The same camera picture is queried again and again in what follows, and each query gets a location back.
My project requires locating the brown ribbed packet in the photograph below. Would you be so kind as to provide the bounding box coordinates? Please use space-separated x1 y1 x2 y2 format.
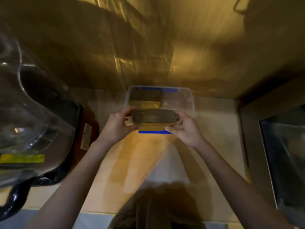
125 108 180 134

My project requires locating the person's left forearm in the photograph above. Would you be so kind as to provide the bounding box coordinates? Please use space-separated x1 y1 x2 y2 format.
24 138 111 229

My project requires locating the stainless steel appliance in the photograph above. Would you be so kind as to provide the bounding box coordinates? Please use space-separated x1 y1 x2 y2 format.
238 76 305 229

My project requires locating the person's olive shirt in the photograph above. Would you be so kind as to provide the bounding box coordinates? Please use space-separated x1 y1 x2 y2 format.
107 181 208 229

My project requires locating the clear blender jar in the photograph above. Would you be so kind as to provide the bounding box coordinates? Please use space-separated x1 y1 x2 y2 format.
0 28 76 189

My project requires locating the person's right hand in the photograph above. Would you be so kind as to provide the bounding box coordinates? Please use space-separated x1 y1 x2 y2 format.
165 110 207 149

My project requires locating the black blender base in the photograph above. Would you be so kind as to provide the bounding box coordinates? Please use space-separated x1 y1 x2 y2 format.
0 69 100 222

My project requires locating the person's left hand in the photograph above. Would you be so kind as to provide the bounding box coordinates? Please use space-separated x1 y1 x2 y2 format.
98 106 141 147

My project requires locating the person's right forearm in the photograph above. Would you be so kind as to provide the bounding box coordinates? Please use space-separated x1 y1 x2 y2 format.
194 141 296 229

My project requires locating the clear plastic container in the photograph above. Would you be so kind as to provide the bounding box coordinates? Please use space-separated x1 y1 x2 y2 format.
124 85 196 135

